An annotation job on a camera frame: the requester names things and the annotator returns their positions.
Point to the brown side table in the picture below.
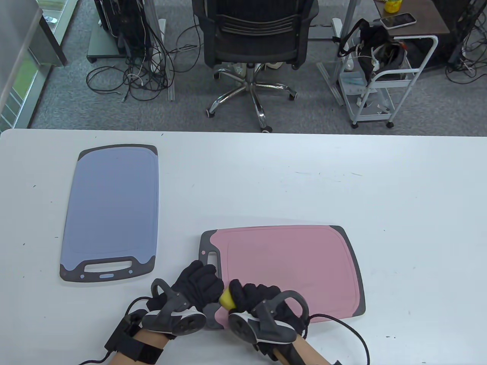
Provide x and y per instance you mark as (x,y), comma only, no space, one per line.
(426,15)

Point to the black computer rack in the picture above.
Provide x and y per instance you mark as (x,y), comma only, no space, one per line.
(129,23)

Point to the pale blue packet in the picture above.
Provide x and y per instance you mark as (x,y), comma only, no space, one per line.
(352,81)

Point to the aluminium frame leg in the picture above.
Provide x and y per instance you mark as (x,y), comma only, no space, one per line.
(350,15)
(171,89)

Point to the grey window frame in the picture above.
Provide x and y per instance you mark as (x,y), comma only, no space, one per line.
(23,110)

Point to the white utility cart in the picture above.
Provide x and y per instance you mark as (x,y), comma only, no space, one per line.
(395,75)

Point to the person's left forearm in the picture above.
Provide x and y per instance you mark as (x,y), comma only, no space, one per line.
(150,338)

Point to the blue cutting board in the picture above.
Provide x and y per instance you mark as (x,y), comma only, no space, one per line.
(110,205)

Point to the person's right hand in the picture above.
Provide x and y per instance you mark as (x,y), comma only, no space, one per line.
(251,294)

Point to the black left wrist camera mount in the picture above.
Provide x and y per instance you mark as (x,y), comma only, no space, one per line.
(121,334)

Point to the grey floor plate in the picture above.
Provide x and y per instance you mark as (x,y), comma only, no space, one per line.
(319,33)

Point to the person's left hand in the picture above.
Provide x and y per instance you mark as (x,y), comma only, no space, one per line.
(198,281)

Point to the grey stand base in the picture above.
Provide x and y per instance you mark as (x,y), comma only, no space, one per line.
(101,43)

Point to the black bag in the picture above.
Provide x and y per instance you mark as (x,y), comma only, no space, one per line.
(374,42)

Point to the yellow sponge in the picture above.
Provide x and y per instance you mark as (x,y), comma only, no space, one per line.
(226,299)

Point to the yellow cup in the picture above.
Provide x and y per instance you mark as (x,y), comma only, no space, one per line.
(393,5)

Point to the grey hand controller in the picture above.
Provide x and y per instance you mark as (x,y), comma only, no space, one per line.
(184,323)
(243,327)

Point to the grey right hand controller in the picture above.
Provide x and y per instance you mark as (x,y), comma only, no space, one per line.
(243,327)

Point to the white smartphone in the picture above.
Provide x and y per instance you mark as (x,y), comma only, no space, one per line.
(397,20)

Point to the grey left hand controller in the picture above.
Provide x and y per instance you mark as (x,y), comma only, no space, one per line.
(184,323)

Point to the black office chair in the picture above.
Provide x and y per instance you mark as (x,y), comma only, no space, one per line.
(251,42)

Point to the pink cutting board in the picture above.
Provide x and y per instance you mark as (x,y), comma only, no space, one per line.
(296,266)

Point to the person's right forearm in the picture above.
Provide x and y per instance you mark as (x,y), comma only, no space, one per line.
(304,351)

